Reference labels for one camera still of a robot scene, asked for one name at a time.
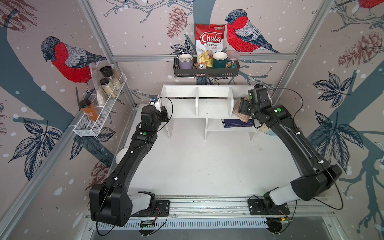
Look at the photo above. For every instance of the purple mug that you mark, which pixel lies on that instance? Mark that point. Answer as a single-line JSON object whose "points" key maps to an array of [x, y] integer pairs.
{"points": [[185, 61]]}

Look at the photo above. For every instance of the white wooden bookshelf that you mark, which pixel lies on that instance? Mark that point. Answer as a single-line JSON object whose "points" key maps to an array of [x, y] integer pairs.
{"points": [[210, 103]]}

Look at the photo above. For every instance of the black wall basket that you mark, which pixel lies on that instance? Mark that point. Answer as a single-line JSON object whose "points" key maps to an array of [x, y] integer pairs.
{"points": [[208, 72]]}

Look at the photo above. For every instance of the red Chuba chips bag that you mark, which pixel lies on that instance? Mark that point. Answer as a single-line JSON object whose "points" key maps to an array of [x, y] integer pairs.
{"points": [[209, 40]]}

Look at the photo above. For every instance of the small snack packet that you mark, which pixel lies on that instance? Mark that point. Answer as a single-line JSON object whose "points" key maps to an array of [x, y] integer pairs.
{"points": [[200, 66]]}

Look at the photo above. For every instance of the white wire wall rack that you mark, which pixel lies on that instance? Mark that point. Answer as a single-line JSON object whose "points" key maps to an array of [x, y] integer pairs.
{"points": [[88, 128]]}

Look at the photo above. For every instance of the pink lidded jar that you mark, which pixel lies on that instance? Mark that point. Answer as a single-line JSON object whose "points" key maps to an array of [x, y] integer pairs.
{"points": [[232, 59]]}

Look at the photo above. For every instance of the dark blue book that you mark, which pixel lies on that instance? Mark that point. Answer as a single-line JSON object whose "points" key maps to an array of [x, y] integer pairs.
{"points": [[236, 123]]}

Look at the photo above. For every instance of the green mug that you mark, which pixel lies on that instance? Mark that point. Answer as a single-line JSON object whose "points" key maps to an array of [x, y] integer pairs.
{"points": [[221, 61]]}

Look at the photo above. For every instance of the orange spice jar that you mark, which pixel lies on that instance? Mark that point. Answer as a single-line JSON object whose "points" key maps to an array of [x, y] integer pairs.
{"points": [[90, 109]]}

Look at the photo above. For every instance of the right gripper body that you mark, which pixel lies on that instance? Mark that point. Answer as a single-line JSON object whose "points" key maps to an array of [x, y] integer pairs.
{"points": [[245, 108]]}

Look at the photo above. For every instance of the cream and blue plate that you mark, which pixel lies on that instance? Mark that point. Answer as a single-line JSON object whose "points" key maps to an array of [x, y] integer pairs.
{"points": [[265, 130]]}

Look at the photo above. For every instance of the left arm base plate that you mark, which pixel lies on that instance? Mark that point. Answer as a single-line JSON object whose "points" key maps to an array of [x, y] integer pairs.
{"points": [[160, 209]]}

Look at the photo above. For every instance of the black-lid spice jar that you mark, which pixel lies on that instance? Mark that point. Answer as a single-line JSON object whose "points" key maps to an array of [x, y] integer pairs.
{"points": [[108, 73], [108, 88]]}

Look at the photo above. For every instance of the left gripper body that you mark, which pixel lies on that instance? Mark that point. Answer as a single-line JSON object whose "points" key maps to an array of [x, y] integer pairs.
{"points": [[164, 115]]}

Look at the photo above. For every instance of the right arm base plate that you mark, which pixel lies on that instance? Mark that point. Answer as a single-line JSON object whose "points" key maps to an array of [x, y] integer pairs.
{"points": [[260, 207]]}

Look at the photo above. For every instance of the black-lid spice jar far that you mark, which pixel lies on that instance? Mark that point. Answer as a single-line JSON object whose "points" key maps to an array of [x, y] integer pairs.
{"points": [[108, 73]]}

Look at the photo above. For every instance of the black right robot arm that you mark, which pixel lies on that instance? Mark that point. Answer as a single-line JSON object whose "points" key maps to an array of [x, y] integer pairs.
{"points": [[316, 174]]}

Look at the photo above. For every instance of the black-lid spice jar near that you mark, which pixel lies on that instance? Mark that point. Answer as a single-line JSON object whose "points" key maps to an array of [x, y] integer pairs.
{"points": [[108, 88]]}

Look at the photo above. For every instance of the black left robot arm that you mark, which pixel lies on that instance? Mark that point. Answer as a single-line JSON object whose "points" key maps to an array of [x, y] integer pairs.
{"points": [[129, 168]]}

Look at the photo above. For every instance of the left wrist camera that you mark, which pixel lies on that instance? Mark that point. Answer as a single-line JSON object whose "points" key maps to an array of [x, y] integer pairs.
{"points": [[154, 101]]}

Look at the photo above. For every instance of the aluminium cage frame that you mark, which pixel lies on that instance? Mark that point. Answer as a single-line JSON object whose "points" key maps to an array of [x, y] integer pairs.
{"points": [[78, 65]]}

